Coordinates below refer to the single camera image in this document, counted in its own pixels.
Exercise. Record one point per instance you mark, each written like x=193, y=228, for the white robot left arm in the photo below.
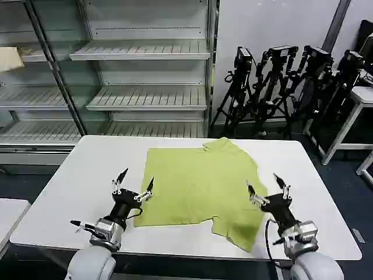
x=93, y=262

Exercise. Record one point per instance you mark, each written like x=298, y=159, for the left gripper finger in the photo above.
x=117, y=183
x=149, y=188

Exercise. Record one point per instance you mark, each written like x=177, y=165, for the glass-doored metal shelf unit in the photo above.
x=145, y=52

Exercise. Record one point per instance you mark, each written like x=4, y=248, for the black monitor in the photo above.
x=366, y=38

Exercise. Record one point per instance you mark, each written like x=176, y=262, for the small white table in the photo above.
x=11, y=213

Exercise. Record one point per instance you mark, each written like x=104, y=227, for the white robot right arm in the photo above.
x=314, y=265

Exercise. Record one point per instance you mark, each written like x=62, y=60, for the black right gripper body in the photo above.
x=278, y=207

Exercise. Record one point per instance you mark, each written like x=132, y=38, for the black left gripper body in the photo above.
x=123, y=204

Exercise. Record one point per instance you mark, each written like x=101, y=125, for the light green t-shirt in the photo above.
x=198, y=189

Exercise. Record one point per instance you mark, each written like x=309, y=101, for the white metal frame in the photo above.
x=365, y=164

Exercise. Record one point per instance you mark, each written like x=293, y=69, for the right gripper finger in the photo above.
x=286, y=192
x=253, y=195

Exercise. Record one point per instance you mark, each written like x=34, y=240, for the white frame side table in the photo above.
x=361, y=94

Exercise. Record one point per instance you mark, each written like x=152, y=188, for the large white table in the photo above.
x=87, y=163

